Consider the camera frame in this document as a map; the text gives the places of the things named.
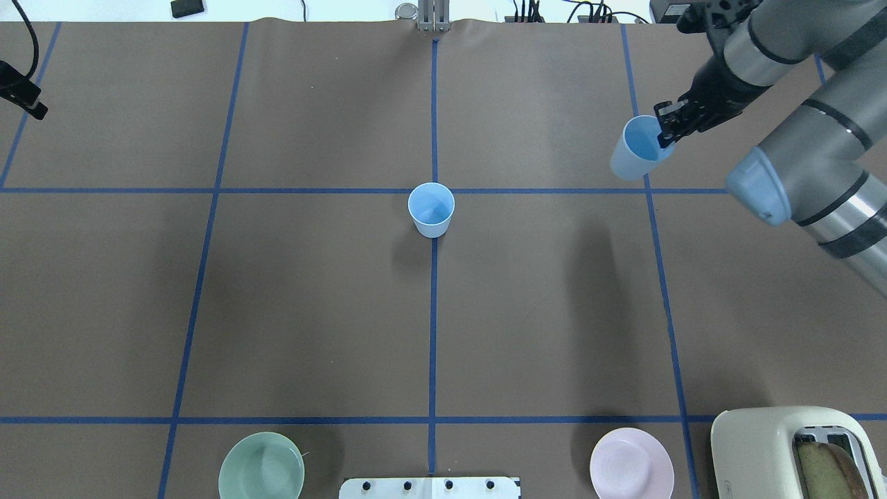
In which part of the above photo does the pink bowl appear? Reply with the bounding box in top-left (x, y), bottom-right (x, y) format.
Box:
top-left (589, 427), bottom-right (675, 498)

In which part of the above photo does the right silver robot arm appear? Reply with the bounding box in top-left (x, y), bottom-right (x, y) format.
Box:
top-left (653, 1), bottom-right (886, 294)

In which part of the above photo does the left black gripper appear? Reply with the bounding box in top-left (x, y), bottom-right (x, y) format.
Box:
top-left (1, 61), bottom-right (48, 120)

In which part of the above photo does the white pedestal column base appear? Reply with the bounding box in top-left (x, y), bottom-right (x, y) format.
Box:
top-left (338, 476), bottom-right (522, 498)

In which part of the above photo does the aluminium frame post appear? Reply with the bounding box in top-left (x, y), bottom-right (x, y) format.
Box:
top-left (416, 0), bottom-right (452, 33)

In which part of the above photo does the green bowl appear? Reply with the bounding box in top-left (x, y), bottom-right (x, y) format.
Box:
top-left (218, 432), bottom-right (306, 498)

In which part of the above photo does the bread slice in toaster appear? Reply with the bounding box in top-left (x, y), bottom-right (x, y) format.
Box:
top-left (796, 441), bottom-right (869, 498)

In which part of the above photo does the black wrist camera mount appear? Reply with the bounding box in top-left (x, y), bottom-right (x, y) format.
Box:
top-left (676, 1), bottom-right (762, 34)

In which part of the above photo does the metal round cap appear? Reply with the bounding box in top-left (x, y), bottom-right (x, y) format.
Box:
top-left (395, 2), bottom-right (419, 20)

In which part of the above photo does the black small device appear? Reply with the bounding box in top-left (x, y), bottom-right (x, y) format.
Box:
top-left (169, 0), bottom-right (205, 19)

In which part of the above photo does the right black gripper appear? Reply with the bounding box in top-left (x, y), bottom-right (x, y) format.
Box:
top-left (653, 55), bottom-right (770, 149)

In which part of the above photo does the light blue cup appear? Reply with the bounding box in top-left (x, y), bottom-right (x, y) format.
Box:
top-left (609, 116), bottom-right (676, 182)
top-left (407, 182), bottom-right (455, 239)

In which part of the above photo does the cream toaster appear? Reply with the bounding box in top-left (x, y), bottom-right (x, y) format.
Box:
top-left (710, 405), bottom-right (885, 498)

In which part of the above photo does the orange black power strip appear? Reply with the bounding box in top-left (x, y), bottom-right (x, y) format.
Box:
top-left (503, 1), bottom-right (619, 24)

